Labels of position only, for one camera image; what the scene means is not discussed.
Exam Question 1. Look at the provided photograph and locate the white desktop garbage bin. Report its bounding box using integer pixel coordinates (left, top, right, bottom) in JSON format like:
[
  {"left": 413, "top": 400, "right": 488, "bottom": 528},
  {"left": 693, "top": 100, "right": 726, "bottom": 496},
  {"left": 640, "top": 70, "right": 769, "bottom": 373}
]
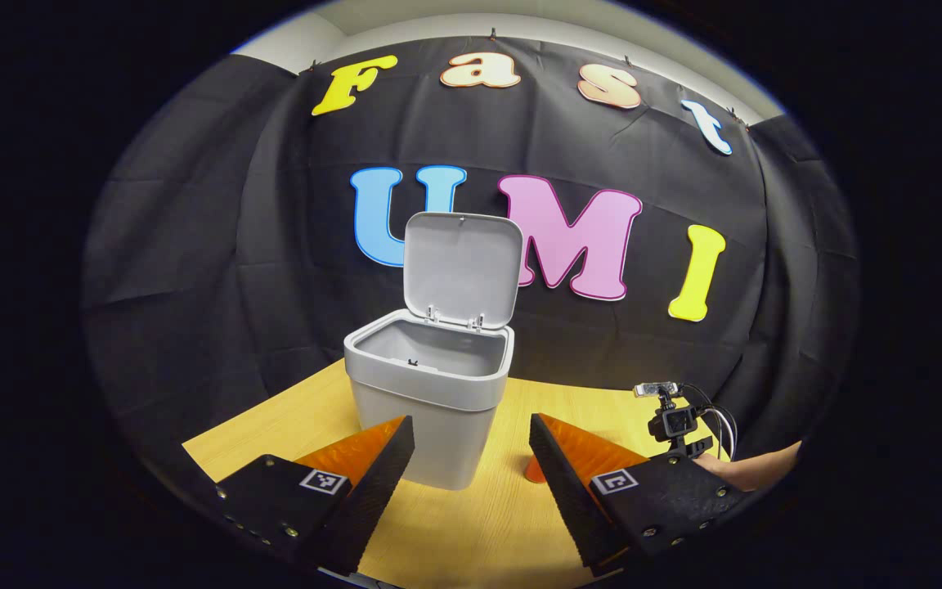
[{"left": 343, "top": 211, "right": 523, "bottom": 492}]

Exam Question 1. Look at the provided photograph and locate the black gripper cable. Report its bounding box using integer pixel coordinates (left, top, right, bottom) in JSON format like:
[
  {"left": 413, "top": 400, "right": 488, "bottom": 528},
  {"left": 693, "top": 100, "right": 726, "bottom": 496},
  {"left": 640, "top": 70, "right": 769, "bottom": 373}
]
[{"left": 680, "top": 383, "right": 739, "bottom": 461}]

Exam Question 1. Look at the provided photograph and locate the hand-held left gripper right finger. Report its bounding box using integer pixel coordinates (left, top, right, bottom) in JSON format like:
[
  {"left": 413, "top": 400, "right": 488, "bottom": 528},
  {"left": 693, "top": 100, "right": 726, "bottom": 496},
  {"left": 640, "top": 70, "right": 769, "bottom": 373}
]
[{"left": 529, "top": 412, "right": 746, "bottom": 578}]

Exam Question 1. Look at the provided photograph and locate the wooden desktop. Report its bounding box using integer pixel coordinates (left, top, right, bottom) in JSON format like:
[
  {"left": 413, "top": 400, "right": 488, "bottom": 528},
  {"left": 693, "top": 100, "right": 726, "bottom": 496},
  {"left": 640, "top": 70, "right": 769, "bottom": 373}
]
[{"left": 182, "top": 357, "right": 733, "bottom": 589}]

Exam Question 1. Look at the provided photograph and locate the black backdrop cloth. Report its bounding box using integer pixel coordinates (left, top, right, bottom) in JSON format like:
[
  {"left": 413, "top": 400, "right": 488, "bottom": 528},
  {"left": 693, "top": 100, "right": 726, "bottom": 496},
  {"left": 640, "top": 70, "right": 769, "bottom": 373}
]
[{"left": 83, "top": 37, "right": 860, "bottom": 492}]

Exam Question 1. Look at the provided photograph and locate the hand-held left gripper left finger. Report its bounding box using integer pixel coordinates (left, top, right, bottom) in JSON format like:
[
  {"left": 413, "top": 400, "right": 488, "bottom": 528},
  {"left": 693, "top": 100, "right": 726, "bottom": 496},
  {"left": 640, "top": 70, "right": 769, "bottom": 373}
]
[{"left": 215, "top": 415, "right": 415, "bottom": 578}]

